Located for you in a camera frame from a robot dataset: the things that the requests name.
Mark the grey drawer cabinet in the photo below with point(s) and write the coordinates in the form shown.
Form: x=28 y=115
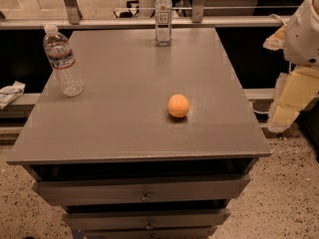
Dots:
x=119 y=126

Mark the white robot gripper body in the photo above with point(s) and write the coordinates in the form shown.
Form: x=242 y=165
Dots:
x=301 y=39

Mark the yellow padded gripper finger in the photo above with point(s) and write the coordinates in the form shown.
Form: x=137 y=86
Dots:
x=293 y=93
x=275 y=41

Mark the clear water bottle left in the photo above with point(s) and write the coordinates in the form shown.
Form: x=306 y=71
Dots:
x=62 y=60

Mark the folded white cloth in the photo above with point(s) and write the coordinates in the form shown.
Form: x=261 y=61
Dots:
x=9 y=94

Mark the metal railing frame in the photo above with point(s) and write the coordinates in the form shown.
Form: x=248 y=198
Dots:
x=136 y=14

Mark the top grey drawer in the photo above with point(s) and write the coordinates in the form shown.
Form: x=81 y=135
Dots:
x=141 y=190

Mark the grey drawer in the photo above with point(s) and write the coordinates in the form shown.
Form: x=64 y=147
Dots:
x=141 y=190
x=147 y=220
x=175 y=233

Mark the orange fruit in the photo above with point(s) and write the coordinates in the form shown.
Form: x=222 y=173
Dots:
x=178 y=106

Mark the bottom grey drawer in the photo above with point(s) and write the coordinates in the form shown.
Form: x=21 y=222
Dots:
x=175 y=233

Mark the clear water bottle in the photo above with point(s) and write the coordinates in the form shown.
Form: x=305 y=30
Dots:
x=163 y=22
x=62 y=60

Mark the middle grey drawer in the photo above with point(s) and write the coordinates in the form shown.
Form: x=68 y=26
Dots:
x=147 y=220

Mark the clear water bottle rear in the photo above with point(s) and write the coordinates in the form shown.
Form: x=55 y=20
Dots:
x=163 y=22

